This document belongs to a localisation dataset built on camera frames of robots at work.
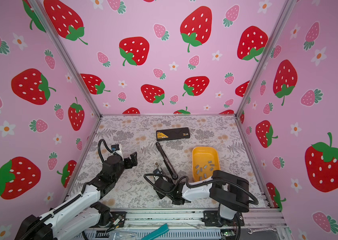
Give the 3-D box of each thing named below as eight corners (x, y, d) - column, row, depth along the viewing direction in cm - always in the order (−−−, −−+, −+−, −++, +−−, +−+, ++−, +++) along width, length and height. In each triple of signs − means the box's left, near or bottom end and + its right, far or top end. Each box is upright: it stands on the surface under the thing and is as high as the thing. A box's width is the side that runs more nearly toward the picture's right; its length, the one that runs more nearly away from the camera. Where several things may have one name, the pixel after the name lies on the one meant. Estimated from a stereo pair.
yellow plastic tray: (192, 181, 89) (193, 177, 84) (190, 151, 102) (191, 146, 98) (221, 181, 89) (223, 177, 84) (215, 151, 102) (216, 146, 98)
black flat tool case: (156, 141, 107) (156, 139, 105) (156, 132, 113) (155, 130, 111) (190, 138, 109) (191, 136, 107) (188, 129, 115) (188, 126, 113)
